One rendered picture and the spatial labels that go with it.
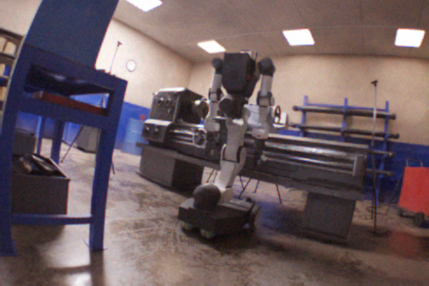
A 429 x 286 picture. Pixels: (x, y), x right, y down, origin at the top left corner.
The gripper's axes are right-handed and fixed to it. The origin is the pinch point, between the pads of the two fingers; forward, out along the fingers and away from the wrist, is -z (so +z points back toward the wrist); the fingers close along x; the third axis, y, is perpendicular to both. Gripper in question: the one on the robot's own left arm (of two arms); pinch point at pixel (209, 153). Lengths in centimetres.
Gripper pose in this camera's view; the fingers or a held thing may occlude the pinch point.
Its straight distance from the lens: 192.8
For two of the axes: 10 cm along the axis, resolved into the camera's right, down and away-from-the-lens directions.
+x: 4.8, -0.3, 8.8
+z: 0.9, -9.9, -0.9
